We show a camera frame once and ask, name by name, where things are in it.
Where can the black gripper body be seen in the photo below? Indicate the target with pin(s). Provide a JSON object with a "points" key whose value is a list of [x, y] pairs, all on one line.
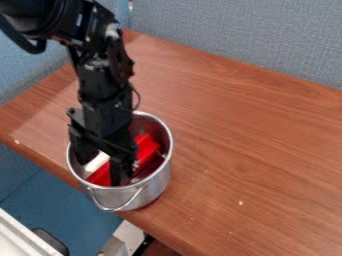
{"points": [[105, 95]]}

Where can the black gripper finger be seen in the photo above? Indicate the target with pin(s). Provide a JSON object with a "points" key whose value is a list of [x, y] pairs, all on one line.
{"points": [[122, 167], [84, 149]]}

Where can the red plastic block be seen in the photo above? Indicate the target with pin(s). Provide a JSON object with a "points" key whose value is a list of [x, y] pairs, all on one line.
{"points": [[149, 161]]}

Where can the metal pot with handle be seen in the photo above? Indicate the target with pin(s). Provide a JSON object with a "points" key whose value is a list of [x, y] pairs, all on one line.
{"points": [[138, 194]]}

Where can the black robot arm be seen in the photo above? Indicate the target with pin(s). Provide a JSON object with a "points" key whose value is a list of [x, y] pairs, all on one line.
{"points": [[86, 28]]}

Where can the black object under table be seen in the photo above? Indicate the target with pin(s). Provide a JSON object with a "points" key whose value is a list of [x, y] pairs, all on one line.
{"points": [[53, 241]]}

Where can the white appliance at bottom left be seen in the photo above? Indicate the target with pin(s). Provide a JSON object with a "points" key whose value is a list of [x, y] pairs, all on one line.
{"points": [[18, 240]]}

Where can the grey metal table frame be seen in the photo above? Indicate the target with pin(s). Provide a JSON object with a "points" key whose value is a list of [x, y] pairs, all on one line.
{"points": [[129, 241]]}

